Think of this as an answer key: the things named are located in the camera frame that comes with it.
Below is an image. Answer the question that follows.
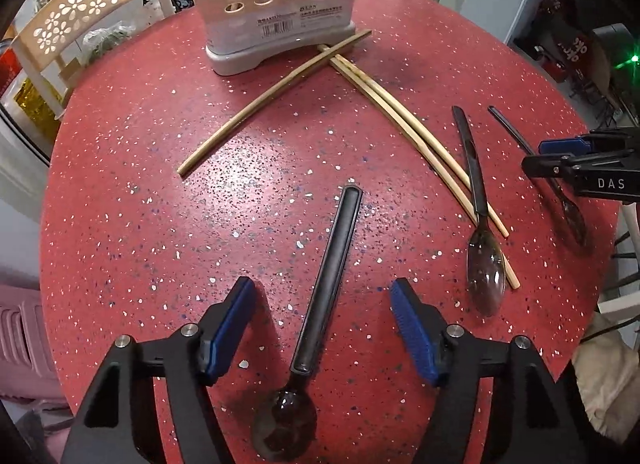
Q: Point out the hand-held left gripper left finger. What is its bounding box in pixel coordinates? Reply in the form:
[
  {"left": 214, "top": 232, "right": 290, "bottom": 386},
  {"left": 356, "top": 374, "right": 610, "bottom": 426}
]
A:
[{"left": 60, "top": 276, "right": 258, "bottom": 464}]

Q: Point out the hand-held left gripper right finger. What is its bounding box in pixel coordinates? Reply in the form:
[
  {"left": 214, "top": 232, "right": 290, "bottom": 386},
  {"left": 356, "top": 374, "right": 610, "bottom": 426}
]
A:
[{"left": 390, "top": 279, "right": 583, "bottom": 464}]

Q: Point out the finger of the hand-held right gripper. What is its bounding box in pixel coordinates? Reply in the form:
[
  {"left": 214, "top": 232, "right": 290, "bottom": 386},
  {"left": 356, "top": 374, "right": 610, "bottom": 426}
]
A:
[
  {"left": 539, "top": 140, "right": 593, "bottom": 155},
  {"left": 522, "top": 155, "right": 583, "bottom": 179}
]

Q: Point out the dark spoon with thin handle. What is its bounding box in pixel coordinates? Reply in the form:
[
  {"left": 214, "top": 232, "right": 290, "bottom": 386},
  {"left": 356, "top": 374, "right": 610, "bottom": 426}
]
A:
[{"left": 487, "top": 105, "right": 588, "bottom": 247}]

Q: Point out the dark spoon with wide handle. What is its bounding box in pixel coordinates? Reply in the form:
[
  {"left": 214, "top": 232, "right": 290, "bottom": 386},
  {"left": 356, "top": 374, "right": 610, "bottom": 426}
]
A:
[
  {"left": 452, "top": 105, "right": 506, "bottom": 317},
  {"left": 251, "top": 185, "right": 363, "bottom": 460}
]

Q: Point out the red printed bag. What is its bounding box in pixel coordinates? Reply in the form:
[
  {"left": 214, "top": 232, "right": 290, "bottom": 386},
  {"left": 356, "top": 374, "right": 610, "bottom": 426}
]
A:
[{"left": 537, "top": 0, "right": 608, "bottom": 87}]

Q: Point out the black device with green light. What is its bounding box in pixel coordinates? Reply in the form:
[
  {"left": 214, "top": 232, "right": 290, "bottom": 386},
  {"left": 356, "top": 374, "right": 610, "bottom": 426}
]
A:
[{"left": 591, "top": 22, "right": 640, "bottom": 94}]

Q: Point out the beige cloth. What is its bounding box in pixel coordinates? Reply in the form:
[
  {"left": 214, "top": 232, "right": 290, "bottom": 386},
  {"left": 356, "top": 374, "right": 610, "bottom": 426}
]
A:
[{"left": 571, "top": 311, "right": 640, "bottom": 445}]

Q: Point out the yellow plastic bottle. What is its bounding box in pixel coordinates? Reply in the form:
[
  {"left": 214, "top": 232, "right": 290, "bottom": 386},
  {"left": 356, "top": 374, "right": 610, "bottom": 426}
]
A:
[{"left": 10, "top": 81, "right": 62, "bottom": 145}]

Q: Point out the plastic bag of greens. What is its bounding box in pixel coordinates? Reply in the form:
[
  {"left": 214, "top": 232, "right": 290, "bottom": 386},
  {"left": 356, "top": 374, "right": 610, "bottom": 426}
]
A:
[{"left": 82, "top": 22, "right": 137, "bottom": 63}]

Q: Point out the beige chair with flower cutouts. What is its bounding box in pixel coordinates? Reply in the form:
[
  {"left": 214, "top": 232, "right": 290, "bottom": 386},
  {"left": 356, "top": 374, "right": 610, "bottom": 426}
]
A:
[{"left": 10, "top": 0, "right": 176, "bottom": 109}]

